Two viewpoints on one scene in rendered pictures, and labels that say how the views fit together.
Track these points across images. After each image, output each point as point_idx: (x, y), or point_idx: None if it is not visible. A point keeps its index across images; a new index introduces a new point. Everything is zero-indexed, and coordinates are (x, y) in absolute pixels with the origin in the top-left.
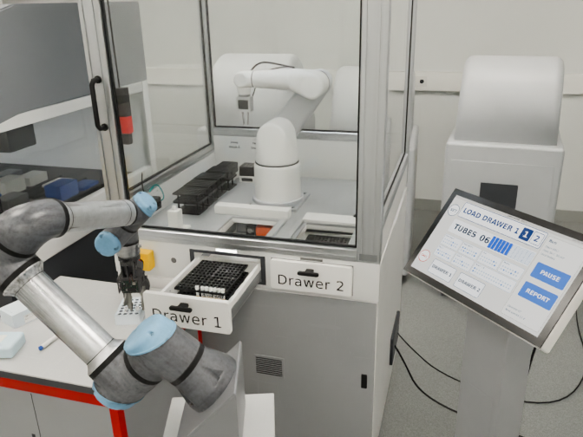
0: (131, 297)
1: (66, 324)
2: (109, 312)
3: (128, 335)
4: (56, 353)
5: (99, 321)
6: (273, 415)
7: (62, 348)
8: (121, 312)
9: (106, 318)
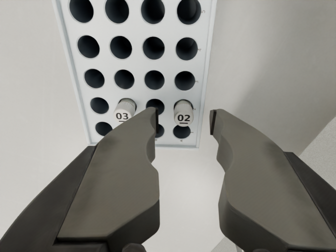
0: (152, 151)
1: None
2: (21, 11)
3: (166, 173)
4: (14, 216)
5: (22, 87)
6: None
7: (15, 205)
8: (105, 119)
9: (38, 69)
